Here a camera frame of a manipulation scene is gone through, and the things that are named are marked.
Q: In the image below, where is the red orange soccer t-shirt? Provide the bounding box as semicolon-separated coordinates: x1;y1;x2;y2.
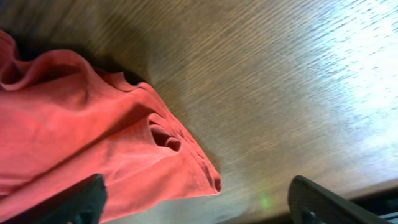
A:
1;32;221;222

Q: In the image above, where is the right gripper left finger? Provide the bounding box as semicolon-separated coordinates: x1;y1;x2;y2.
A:
6;174;108;224

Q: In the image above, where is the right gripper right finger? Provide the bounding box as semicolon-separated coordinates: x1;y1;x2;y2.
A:
287;175;392;224

